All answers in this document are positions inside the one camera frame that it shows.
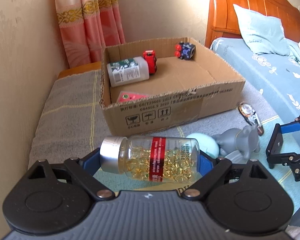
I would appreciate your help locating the light blue egg case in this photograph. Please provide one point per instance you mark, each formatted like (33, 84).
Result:
(206, 144)

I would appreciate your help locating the light blue pillow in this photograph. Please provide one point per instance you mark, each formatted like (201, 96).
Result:
(262, 34)

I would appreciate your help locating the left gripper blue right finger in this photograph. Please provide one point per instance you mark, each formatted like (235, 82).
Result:
(212, 171)

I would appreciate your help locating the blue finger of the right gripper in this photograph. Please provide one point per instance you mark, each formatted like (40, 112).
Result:
(296, 124)
(273, 150)

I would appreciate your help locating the dark blue toy block car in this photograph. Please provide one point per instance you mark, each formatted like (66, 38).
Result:
(184, 50)

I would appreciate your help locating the wooden bed headboard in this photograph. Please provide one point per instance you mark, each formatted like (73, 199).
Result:
(222, 20)

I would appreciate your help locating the white green medicine bottle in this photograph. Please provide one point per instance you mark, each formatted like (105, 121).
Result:
(128, 71)

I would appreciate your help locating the open cardboard box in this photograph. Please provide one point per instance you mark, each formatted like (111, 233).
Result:
(181, 91)

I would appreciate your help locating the pink refill case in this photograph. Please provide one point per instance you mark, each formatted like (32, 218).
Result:
(125, 96)

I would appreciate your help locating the grey animal figurine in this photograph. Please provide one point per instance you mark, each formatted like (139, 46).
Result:
(246, 140)

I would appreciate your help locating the blue floral bed sheet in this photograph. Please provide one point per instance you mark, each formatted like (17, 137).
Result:
(276, 77)

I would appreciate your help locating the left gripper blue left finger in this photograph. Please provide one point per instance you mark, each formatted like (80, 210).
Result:
(82, 172)

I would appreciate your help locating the clear plastic jar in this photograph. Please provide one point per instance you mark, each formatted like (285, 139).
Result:
(236, 157)

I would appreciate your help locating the pink patterned curtain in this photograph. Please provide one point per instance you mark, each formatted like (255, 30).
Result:
(87, 27)

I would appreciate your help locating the golden capsule bottle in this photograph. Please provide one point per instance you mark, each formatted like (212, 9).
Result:
(149, 158)

